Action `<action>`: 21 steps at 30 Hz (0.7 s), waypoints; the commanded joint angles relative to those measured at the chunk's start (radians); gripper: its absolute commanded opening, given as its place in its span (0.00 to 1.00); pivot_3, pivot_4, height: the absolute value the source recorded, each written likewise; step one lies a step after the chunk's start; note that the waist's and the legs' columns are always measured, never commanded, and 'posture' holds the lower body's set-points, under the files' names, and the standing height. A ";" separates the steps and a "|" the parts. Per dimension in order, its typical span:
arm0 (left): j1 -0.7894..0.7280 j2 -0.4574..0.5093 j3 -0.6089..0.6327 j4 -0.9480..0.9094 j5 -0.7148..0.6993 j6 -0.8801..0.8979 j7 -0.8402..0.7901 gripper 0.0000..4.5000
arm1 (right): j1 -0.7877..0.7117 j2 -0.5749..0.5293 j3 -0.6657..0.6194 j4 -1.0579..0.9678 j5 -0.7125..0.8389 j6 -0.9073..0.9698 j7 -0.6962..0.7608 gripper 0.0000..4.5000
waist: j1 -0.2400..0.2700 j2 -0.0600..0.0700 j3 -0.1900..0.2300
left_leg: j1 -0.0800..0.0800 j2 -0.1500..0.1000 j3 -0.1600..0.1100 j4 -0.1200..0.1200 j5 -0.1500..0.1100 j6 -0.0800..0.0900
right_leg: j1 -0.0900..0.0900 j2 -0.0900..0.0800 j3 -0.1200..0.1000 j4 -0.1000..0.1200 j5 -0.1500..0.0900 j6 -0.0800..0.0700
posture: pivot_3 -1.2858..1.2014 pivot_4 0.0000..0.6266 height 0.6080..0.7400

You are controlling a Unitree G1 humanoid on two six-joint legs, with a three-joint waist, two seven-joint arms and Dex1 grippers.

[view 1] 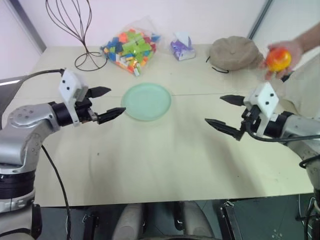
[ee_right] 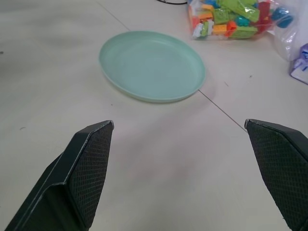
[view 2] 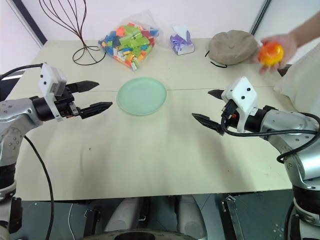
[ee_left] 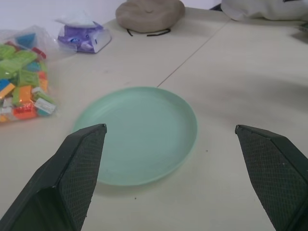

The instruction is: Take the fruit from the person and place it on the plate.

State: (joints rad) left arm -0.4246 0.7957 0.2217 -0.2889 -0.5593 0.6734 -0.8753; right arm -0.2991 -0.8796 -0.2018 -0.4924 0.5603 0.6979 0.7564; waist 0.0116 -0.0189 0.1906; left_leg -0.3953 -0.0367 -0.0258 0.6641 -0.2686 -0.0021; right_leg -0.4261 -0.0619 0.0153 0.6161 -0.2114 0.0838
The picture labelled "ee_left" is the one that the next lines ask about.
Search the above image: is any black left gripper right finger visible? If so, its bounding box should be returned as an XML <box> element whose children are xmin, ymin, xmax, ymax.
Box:
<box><xmin>235</xmin><ymin>124</ymin><xmax>308</xmax><ymax>231</ymax></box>

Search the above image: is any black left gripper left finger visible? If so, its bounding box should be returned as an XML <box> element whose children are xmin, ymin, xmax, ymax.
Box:
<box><xmin>0</xmin><ymin>123</ymin><xmax>107</xmax><ymax>231</ymax></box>

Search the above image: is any mint green round plate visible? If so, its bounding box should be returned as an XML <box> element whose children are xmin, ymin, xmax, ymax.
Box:
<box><xmin>72</xmin><ymin>86</ymin><xmax>198</xmax><ymax>186</ymax></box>

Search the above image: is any clear bag of colourful bricks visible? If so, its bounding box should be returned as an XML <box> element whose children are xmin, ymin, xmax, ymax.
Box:
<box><xmin>0</xmin><ymin>25</ymin><xmax>58</xmax><ymax>126</ymax></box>

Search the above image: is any purple tissue pack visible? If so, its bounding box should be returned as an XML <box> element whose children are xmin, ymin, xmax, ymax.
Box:
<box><xmin>54</xmin><ymin>9</ymin><xmax>113</xmax><ymax>54</ymax></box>

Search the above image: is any white cloth bag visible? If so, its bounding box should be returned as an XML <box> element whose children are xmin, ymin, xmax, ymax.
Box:
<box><xmin>220</xmin><ymin>0</ymin><xmax>308</xmax><ymax>21</ymax></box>

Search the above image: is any beige cloth hat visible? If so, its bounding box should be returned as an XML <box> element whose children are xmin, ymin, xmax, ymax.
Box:
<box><xmin>115</xmin><ymin>0</ymin><xmax>185</xmax><ymax>38</ymax></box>

